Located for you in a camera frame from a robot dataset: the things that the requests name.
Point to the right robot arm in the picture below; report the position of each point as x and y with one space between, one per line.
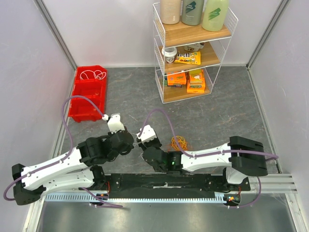
241 158

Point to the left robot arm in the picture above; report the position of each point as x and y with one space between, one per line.
82 169

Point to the orange snack box left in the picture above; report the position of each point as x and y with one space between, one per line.
176 80

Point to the orange snack box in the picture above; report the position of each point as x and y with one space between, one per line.
176 80
196 81

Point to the orange snack box right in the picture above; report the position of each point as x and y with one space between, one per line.
196 81

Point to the coffee cup with lid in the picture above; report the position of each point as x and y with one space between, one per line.
169 54

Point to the yellow candy bag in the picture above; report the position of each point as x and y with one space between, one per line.
193 58

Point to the red storage bin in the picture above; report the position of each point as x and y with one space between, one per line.
90 82

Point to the white brown snack pack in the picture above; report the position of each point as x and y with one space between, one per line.
194 47

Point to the beige bottle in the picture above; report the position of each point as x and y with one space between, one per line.
170 11

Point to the grey green bottle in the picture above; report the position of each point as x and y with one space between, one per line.
192 12

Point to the light green bottle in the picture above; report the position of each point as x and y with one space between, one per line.
214 14

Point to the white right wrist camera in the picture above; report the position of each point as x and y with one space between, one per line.
146 134

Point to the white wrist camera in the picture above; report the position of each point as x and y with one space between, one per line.
146 134
114 123

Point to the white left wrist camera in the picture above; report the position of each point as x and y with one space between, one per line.
114 123

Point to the white wire shelf rack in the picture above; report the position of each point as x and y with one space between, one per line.
179 35

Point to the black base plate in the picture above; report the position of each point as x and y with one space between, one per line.
171 185

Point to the slotted cable duct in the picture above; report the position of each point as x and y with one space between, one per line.
86 197

